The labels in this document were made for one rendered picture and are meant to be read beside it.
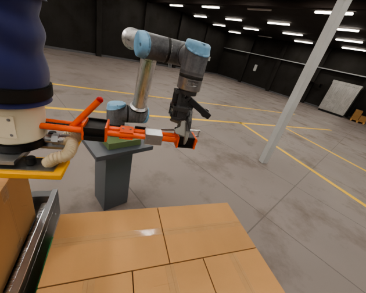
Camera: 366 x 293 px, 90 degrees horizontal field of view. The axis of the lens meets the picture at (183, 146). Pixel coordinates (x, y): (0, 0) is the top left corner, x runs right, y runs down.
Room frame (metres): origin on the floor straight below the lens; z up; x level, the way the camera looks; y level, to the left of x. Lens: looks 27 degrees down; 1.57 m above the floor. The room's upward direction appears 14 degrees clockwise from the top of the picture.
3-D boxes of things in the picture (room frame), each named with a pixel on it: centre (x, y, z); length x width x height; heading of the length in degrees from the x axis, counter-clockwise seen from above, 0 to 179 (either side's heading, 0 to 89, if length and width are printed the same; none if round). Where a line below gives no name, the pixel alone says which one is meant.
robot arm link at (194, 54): (0.74, 0.04, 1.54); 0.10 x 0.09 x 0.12; 28
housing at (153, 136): (0.68, 0.13, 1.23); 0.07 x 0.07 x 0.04; 19
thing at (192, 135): (0.72, 0.00, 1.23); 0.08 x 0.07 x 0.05; 109
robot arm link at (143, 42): (1.03, 0.35, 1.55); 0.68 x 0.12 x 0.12; 28
